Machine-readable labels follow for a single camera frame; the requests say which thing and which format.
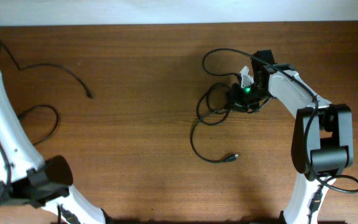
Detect black usb cables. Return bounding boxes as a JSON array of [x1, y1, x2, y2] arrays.
[[190, 82, 239, 164]]

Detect separated black cable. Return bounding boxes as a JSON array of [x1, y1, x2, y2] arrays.
[[17, 105, 60, 146], [0, 30, 93, 100]]

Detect right camera black cable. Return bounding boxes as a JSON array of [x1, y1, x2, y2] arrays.
[[201, 48, 358, 224]]

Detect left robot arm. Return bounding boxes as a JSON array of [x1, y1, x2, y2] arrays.
[[0, 41, 113, 223]]

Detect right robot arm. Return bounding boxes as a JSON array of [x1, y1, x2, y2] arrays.
[[225, 50, 355, 223]]

